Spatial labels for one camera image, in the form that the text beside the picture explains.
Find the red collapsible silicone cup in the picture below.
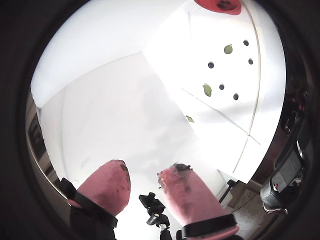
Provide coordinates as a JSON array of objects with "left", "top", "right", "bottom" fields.
[{"left": 194, "top": 0, "right": 243, "bottom": 15}]

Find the large green leaf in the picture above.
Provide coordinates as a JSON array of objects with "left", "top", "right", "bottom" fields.
[{"left": 202, "top": 83, "right": 213, "bottom": 98}]

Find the black tripod head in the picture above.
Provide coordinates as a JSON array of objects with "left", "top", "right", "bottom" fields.
[{"left": 138, "top": 192, "right": 171, "bottom": 240}]

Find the black device with red dot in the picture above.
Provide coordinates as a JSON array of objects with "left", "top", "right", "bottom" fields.
[{"left": 259, "top": 139, "right": 315, "bottom": 221}]

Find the pink-covered gripper finger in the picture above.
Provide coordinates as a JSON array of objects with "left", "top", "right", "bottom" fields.
[
  {"left": 156, "top": 162, "right": 240, "bottom": 240},
  {"left": 59, "top": 159, "right": 133, "bottom": 240}
]

